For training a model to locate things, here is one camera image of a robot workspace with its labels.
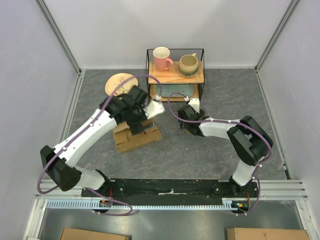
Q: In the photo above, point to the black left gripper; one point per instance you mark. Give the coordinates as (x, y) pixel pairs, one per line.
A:
(136, 127)

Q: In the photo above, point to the pink ceramic mug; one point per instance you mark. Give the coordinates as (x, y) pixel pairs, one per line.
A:
(162, 60)

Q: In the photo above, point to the cardboard box bottom right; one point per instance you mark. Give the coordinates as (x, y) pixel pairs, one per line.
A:
(266, 234)

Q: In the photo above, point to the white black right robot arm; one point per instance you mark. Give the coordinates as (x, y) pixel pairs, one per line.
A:
(251, 143)

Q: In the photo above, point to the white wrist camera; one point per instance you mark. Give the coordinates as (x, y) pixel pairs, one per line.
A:
(194, 105)
(153, 109)

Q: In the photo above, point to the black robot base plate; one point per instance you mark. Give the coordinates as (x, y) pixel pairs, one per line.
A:
(175, 191)

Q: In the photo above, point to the grey slotted cable duct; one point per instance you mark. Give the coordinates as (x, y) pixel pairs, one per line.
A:
(97, 204)

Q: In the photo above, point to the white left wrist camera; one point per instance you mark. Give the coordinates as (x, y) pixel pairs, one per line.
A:
(153, 109)

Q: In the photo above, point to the beige stoneware mug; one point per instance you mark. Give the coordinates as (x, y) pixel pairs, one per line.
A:
(188, 65)

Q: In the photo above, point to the cardboard box bottom left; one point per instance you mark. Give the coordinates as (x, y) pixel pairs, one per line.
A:
(80, 234)

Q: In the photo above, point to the brown cardboard express box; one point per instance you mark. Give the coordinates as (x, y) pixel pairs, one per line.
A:
(125, 141)

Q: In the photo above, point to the teal rectangular ceramic tray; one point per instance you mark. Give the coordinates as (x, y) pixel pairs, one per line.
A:
(168, 89)

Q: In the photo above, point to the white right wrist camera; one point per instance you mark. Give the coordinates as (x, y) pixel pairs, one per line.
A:
(194, 105)

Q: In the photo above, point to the beige plate with bird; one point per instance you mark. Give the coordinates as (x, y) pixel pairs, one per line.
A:
(116, 80)

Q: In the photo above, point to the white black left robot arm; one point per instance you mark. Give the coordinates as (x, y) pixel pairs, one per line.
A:
(60, 162)

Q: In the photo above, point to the aluminium frame rail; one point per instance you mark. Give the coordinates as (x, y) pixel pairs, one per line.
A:
(58, 34)

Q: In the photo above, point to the black wire wooden shelf rack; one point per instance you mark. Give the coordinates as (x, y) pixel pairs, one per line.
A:
(172, 75)

